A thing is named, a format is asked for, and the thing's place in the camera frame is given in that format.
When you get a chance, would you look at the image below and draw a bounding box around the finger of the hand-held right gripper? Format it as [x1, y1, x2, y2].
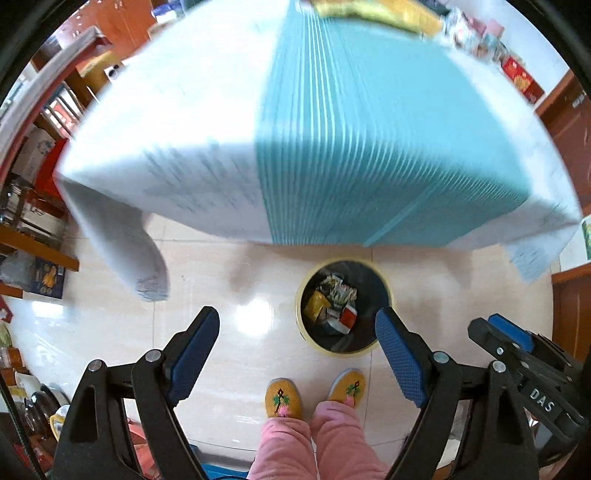
[488, 314, 580, 377]
[468, 318, 561, 384]

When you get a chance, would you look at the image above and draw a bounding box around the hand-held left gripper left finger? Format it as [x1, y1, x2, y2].
[51, 305, 220, 480]

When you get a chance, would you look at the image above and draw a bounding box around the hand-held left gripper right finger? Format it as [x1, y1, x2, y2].
[375, 307, 541, 480]

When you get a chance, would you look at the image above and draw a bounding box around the dark bin with yellow rim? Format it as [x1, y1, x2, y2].
[295, 271, 395, 355]

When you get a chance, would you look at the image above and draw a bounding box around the orange brown small packet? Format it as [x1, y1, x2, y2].
[306, 291, 332, 320]

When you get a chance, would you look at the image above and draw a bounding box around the yellow embroidered slipper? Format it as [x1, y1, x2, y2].
[264, 377, 304, 418]
[328, 368, 366, 408]

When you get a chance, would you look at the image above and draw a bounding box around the person's right leg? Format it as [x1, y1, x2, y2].
[310, 401, 389, 480]

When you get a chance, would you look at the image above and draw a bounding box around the person's leg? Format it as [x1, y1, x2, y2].
[249, 408, 319, 480]
[310, 401, 389, 480]

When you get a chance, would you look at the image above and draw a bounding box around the person's left leg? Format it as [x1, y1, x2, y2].
[249, 408, 319, 480]

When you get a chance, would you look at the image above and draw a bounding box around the blue box with yellow print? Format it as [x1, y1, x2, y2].
[30, 261, 65, 296]

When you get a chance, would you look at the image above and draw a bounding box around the wooden door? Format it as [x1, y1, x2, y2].
[536, 69, 591, 217]

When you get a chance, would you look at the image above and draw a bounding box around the red gift box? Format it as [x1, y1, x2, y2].
[501, 55, 546, 104]

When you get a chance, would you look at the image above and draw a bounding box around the teal white printed tablecloth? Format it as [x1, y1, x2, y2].
[53, 0, 583, 303]

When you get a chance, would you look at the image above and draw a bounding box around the wooden wardrobe cabinet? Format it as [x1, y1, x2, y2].
[99, 0, 195, 28]

